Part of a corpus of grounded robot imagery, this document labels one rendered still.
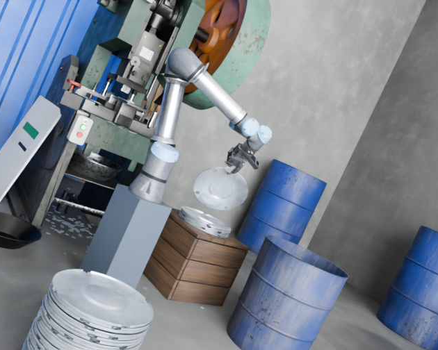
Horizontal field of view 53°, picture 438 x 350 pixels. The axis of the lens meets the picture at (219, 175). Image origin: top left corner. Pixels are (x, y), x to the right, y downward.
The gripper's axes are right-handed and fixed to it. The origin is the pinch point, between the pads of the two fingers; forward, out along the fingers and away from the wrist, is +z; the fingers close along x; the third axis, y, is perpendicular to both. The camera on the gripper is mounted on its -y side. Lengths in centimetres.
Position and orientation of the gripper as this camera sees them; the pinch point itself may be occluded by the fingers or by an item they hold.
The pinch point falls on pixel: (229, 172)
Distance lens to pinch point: 226.3
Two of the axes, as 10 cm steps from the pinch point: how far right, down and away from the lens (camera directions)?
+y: -8.6, -3.8, -3.5
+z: -5.1, 5.0, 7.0
